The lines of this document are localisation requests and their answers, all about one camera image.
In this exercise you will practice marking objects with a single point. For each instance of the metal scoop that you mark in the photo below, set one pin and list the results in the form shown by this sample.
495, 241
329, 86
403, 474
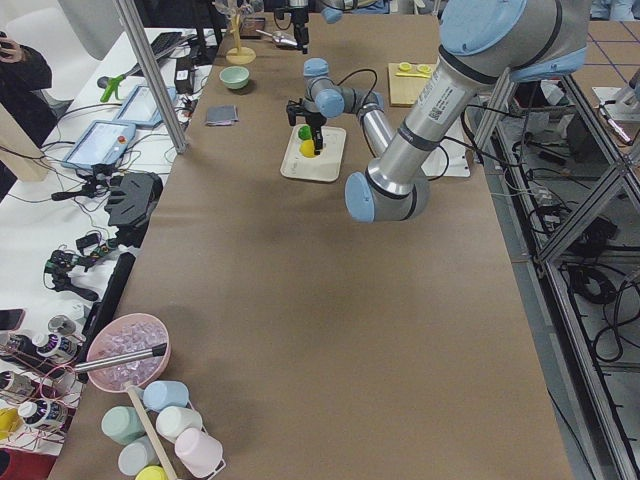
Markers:
280, 39

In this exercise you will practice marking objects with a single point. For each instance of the aluminium frame post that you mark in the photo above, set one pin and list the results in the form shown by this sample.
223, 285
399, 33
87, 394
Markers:
135, 31

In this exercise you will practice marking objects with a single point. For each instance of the blue cup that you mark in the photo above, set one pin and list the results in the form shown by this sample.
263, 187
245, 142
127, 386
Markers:
161, 394

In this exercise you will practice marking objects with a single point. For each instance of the wooden cutting board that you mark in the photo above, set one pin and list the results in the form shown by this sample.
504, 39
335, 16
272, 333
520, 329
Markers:
403, 92

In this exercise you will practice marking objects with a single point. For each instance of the green lemon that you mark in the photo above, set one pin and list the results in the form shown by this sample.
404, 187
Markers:
304, 133

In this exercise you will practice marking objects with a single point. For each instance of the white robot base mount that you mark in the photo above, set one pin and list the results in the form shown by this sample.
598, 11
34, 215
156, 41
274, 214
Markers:
448, 160

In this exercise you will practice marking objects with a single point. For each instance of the yellow lemon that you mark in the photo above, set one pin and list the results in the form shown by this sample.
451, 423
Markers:
307, 149

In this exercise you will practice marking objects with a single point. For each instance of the yellow plastic knife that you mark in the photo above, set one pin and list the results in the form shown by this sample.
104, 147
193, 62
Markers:
413, 75

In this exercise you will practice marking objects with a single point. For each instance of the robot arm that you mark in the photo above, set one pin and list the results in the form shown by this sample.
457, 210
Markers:
333, 9
479, 40

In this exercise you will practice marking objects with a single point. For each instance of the green cup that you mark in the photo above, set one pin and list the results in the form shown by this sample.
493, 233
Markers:
122, 425

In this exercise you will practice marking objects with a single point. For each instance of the wooden mug tree stand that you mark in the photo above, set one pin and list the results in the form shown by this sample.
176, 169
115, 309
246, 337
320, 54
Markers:
236, 12

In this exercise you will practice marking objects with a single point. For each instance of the white rabbit tray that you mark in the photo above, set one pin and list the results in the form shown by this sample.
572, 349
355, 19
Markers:
324, 167

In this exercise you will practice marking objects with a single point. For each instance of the grey-blue cup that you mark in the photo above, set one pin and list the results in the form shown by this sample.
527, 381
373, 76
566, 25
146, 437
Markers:
136, 456

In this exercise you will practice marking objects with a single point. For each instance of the black keyboard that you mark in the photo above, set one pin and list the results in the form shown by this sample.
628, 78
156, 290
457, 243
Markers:
165, 43

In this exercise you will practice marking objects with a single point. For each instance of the yellow cup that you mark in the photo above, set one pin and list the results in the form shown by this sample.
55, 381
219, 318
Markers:
152, 472

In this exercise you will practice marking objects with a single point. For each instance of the mint green bowl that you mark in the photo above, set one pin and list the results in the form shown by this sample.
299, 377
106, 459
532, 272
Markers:
234, 77

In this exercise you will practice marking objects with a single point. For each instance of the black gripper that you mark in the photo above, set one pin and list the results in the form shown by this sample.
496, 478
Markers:
315, 121
301, 22

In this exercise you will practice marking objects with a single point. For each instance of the grey folded cloth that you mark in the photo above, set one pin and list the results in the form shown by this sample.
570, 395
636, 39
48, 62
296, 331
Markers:
223, 115

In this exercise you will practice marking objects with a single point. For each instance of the white cup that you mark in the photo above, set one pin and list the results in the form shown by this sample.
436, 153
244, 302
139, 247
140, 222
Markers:
172, 421

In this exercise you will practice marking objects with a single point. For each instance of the pink cup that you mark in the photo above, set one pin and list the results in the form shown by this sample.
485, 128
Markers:
200, 453

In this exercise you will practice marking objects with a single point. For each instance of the pink bowl with ice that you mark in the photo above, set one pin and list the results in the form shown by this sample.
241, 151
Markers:
133, 349

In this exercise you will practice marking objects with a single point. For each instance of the teach pendant tablet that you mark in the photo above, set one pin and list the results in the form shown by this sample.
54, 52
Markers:
102, 143
139, 108

